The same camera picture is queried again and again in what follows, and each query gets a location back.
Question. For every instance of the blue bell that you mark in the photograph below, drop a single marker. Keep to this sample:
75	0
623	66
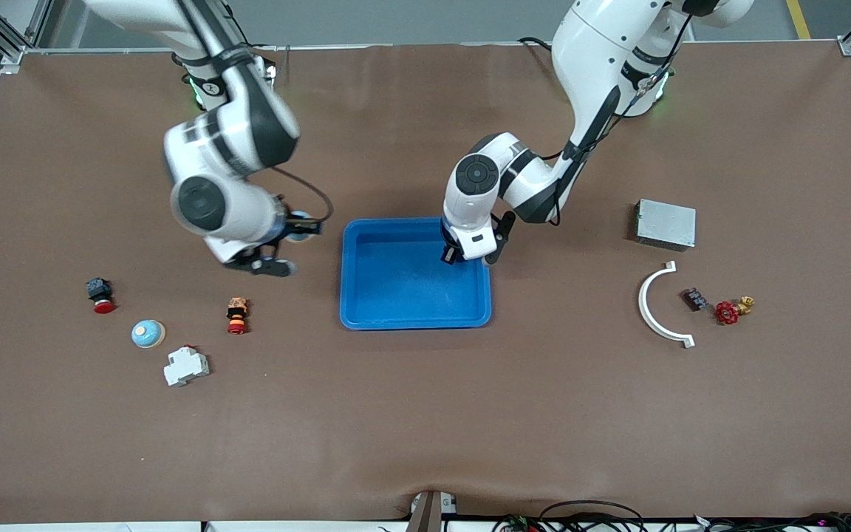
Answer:
148	334
301	227

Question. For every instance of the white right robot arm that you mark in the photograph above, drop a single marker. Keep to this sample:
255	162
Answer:
233	133

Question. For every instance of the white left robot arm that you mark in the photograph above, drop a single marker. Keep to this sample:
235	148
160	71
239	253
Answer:
595	59

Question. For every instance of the blue plastic tray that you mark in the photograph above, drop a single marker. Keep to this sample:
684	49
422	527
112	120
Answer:
403	288

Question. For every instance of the white circuit breaker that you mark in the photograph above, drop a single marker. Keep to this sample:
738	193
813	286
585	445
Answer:
185	366

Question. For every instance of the red emergency stop button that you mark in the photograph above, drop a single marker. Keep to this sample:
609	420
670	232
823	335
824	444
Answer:
99	290

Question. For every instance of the brown table cover mat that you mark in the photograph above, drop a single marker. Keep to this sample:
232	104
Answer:
425	414

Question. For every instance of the grey metal box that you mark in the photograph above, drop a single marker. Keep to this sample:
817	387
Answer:
665	224

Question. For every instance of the orange red push button switch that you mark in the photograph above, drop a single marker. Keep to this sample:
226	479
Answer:
237	314

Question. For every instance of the white curved plastic bracket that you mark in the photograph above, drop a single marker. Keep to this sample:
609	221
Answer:
641	303

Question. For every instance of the metal clamp bracket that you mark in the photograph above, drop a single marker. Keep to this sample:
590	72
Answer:
429	513

